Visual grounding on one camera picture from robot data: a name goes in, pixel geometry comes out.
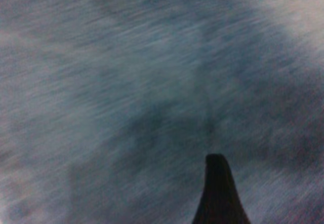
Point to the blue denim shorts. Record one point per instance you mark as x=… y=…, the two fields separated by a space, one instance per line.
x=126 y=82

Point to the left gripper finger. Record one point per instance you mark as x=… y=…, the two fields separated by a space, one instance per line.
x=220 y=196

